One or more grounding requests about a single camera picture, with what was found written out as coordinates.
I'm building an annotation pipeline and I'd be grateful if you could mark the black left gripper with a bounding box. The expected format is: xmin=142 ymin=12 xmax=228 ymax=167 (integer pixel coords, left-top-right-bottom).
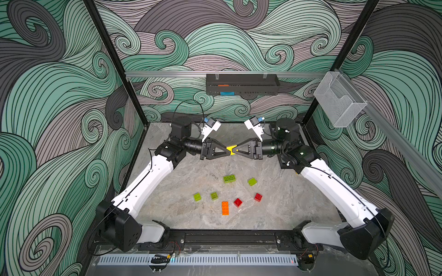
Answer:
xmin=181 ymin=139 xmax=228 ymax=163

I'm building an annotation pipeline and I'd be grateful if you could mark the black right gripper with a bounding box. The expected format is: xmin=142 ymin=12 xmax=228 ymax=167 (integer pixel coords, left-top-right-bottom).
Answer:
xmin=235 ymin=137 xmax=289 ymax=159

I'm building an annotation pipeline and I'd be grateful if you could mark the long green lego brick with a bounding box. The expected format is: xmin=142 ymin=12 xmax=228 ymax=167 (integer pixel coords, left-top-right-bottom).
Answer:
xmin=223 ymin=174 xmax=236 ymax=184

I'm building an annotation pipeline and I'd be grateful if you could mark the green square lego brick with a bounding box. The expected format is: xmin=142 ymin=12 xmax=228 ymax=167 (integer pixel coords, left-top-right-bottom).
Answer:
xmin=247 ymin=178 xmax=257 ymax=186

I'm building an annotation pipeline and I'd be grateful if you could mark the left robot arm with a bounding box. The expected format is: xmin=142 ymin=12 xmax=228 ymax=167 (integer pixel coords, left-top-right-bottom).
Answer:
xmin=96 ymin=117 xmax=230 ymax=252

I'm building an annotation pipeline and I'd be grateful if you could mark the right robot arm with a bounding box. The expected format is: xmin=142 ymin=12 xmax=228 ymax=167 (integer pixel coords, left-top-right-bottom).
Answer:
xmin=232 ymin=117 xmax=394 ymax=260

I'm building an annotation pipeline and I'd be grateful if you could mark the green hollow lego brick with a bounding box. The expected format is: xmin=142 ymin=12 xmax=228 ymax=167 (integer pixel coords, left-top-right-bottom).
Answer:
xmin=211 ymin=192 xmax=218 ymax=201

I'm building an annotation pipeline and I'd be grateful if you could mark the red lego brick right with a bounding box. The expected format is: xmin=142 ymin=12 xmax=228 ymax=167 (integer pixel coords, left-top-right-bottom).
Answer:
xmin=254 ymin=193 xmax=262 ymax=202

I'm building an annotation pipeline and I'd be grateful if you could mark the red lego brick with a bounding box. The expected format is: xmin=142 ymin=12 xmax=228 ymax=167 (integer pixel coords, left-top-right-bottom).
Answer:
xmin=234 ymin=198 xmax=243 ymax=208
xmin=254 ymin=193 xmax=262 ymax=202

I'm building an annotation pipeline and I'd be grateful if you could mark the small green studded lego brick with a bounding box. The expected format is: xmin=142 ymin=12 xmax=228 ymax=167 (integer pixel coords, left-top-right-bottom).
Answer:
xmin=193 ymin=193 xmax=202 ymax=202

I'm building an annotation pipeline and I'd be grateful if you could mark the red lego brick left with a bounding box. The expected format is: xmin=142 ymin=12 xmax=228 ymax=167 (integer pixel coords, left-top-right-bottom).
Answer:
xmin=234 ymin=198 xmax=243 ymax=208

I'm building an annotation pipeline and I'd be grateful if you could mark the orange long lego brick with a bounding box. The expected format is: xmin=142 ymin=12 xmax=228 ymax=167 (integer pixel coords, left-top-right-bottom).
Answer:
xmin=222 ymin=201 xmax=230 ymax=216

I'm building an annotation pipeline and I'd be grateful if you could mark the clear plastic bin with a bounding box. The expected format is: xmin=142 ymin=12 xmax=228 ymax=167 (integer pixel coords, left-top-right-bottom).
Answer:
xmin=314 ymin=71 xmax=367 ymax=128

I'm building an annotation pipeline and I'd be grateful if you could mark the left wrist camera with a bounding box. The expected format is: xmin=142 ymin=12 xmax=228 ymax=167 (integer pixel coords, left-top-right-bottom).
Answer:
xmin=201 ymin=117 xmax=222 ymax=142

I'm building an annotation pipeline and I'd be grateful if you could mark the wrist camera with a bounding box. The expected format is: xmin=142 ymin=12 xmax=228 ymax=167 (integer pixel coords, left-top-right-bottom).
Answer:
xmin=244 ymin=116 xmax=265 ymax=141
xmin=201 ymin=117 xmax=222 ymax=142

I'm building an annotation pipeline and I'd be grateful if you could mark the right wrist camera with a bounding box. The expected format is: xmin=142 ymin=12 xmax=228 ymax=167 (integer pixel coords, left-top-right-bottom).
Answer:
xmin=244 ymin=116 xmax=265 ymax=141

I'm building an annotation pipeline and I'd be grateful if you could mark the black wall tray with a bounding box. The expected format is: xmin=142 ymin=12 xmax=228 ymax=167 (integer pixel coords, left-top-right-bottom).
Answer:
xmin=206 ymin=74 xmax=281 ymax=98

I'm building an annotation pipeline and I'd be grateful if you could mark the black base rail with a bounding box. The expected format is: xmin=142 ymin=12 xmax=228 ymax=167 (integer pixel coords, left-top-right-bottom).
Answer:
xmin=99 ymin=228 xmax=331 ymax=253

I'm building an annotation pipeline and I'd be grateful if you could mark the aluminium rail back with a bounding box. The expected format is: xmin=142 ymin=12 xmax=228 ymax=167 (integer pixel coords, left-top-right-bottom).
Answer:
xmin=125 ymin=70 xmax=327 ymax=79

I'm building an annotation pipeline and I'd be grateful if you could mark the aluminium rail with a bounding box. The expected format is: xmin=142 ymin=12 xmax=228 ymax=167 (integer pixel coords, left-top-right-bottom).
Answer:
xmin=335 ymin=69 xmax=442 ymax=198
xmin=125 ymin=70 xmax=327 ymax=79

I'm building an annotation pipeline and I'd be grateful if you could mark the white slotted cable duct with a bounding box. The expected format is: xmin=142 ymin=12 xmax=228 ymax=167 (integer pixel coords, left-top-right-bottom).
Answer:
xmin=97 ymin=253 xmax=298 ymax=266

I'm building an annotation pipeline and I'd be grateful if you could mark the black frame post right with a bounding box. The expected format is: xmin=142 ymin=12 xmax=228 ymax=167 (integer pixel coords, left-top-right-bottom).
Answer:
xmin=302 ymin=0 xmax=381 ymax=125

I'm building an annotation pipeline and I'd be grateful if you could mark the black frame post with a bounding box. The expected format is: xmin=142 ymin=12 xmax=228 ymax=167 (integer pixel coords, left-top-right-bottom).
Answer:
xmin=84 ymin=0 xmax=149 ymax=129
xmin=302 ymin=0 xmax=381 ymax=125

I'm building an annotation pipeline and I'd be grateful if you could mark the black frame post left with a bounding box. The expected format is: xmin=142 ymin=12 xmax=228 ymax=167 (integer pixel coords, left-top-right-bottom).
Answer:
xmin=84 ymin=0 xmax=149 ymax=129

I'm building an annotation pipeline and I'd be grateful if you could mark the aluminium rail right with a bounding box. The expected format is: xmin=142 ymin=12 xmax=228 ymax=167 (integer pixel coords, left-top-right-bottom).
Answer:
xmin=335 ymin=69 xmax=442 ymax=198

